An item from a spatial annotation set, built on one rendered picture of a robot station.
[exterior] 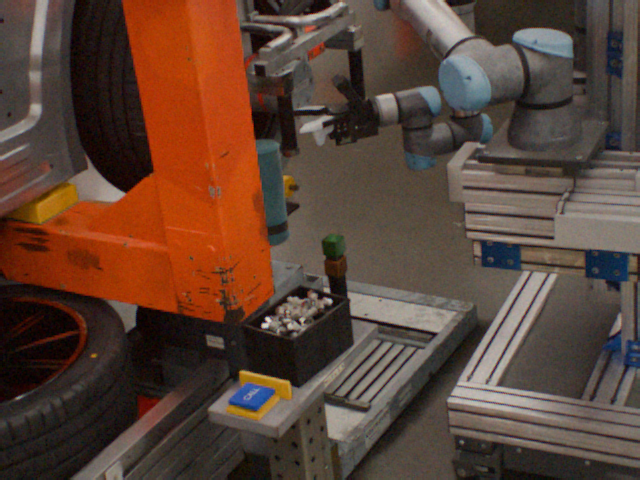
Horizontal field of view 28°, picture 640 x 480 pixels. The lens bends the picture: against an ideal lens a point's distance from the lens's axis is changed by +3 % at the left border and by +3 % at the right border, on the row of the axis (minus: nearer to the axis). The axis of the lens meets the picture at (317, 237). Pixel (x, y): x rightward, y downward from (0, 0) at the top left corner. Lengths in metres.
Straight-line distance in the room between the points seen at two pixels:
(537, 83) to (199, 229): 0.76
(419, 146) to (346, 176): 1.75
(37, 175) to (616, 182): 1.27
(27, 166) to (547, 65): 1.16
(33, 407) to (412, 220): 2.04
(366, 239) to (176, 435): 1.64
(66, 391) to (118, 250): 0.36
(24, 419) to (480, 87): 1.12
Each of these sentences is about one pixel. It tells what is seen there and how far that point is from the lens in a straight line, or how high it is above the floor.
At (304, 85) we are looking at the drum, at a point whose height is 0.85.
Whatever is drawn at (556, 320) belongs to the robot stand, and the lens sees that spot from 3.26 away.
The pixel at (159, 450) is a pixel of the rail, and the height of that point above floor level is 0.33.
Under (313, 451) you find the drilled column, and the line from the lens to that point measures 2.72.
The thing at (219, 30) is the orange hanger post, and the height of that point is 1.15.
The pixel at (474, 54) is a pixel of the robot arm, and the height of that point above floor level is 1.04.
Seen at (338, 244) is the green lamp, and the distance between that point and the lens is 2.71.
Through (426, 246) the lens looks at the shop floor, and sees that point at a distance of 4.13.
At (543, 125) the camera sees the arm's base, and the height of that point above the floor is 0.87.
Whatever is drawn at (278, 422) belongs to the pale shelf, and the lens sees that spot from 2.50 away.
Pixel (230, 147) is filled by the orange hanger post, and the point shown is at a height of 0.91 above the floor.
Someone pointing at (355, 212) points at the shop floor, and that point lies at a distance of 4.42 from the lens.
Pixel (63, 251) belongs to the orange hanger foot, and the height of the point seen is 0.63.
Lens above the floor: 1.83
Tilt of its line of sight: 25 degrees down
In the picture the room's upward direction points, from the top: 7 degrees counter-clockwise
